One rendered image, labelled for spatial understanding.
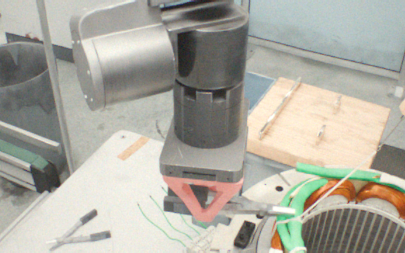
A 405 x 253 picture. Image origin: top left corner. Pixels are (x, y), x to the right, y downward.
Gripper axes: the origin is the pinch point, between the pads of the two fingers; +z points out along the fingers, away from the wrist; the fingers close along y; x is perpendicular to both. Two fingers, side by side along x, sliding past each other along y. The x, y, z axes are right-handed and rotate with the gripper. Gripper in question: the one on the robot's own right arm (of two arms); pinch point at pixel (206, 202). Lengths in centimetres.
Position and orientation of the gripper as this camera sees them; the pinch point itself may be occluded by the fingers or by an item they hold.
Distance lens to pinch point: 47.2
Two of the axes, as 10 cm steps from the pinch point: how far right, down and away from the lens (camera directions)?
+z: -0.1, 7.9, 6.1
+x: 9.9, 0.9, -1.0
